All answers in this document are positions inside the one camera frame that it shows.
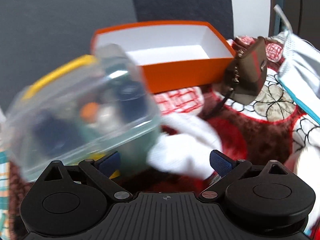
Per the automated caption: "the orange cardboard box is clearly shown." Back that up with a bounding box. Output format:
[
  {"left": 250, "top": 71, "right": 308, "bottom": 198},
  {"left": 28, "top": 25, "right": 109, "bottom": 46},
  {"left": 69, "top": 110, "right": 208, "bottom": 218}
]
[{"left": 91, "top": 20, "right": 235, "bottom": 94}]

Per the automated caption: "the red patterned plush blanket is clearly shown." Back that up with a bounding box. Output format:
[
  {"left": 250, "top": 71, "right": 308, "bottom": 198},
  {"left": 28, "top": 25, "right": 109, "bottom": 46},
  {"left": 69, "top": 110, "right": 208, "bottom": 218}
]
[{"left": 7, "top": 36, "right": 320, "bottom": 240}]

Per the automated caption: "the light blue white cloth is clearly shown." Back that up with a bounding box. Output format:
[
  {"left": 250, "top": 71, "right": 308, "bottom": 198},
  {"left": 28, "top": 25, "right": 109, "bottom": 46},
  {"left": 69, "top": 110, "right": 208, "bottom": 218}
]
[{"left": 273, "top": 4, "right": 320, "bottom": 126}]

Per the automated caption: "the teal plaid folded cloth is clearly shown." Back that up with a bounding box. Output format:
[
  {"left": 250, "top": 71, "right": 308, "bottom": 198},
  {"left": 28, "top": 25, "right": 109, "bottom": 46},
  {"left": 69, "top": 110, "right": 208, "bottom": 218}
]
[{"left": 0, "top": 150, "right": 10, "bottom": 239}]

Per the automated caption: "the brown small handbag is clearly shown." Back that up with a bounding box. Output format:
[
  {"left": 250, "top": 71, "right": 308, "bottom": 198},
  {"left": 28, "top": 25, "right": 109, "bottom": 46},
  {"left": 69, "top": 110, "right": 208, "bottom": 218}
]
[{"left": 199, "top": 36, "right": 267, "bottom": 120}]

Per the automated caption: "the clear plastic storage box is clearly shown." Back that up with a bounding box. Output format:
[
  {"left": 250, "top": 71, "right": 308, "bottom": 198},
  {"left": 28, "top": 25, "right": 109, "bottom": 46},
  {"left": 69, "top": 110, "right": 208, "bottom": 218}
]
[{"left": 1, "top": 44, "right": 160, "bottom": 181}]

